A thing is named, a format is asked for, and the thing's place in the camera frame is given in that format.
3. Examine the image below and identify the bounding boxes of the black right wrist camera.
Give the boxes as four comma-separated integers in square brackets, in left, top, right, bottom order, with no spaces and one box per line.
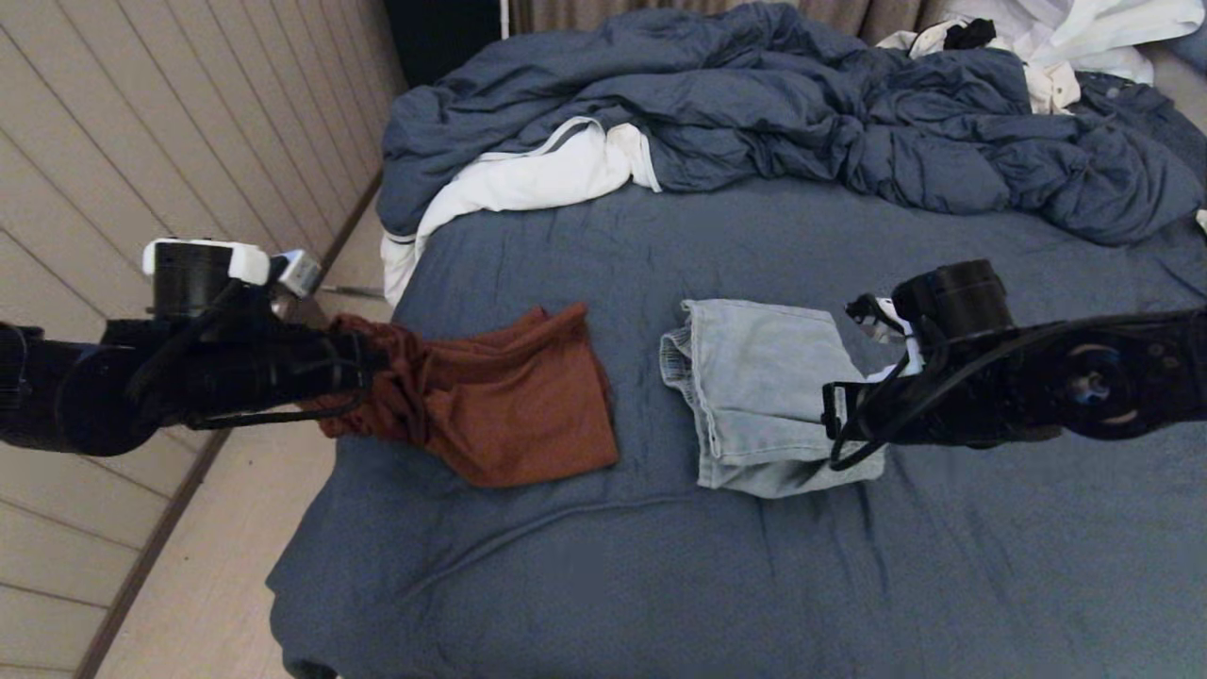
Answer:
[847,259,1015,378]

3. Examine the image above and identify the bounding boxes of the white crumpled clothing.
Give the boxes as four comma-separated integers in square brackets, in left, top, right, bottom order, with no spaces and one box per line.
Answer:
[943,0,1207,84]

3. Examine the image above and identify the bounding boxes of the rust brown drawstring shorts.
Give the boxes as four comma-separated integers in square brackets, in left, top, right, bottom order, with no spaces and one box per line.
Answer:
[316,302,620,489]

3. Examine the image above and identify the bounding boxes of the bed with blue sheet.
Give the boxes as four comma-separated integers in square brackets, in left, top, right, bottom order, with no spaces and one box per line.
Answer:
[267,174,1207,679]

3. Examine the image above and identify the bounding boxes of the dark blue denim garment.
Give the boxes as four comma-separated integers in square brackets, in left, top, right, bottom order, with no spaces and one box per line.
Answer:
[1075,71,1207,147]

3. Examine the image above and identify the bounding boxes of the dark cabinet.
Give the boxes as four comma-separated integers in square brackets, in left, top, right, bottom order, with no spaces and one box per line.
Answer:
[384,0,503,91]

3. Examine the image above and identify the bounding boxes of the small black garment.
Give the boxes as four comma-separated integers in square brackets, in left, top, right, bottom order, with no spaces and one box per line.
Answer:
[943,17,998,50]

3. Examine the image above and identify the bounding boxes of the blue pillow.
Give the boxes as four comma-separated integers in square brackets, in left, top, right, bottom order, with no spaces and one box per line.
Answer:
[1165,19,1207,72]

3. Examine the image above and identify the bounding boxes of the beige curtain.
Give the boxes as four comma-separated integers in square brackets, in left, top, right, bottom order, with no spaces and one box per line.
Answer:
[509,0,953,46]

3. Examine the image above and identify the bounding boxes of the dark blue crumpled duvet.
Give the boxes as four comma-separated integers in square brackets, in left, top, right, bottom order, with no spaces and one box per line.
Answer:
[377,3,1207,246]

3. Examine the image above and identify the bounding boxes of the light blue denim shorts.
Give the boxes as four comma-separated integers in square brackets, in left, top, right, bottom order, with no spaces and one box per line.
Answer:
[660,299,887,499]

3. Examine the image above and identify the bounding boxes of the black and white left wrist camera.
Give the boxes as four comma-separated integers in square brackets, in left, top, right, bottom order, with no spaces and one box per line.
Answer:
[141,238,323,320]

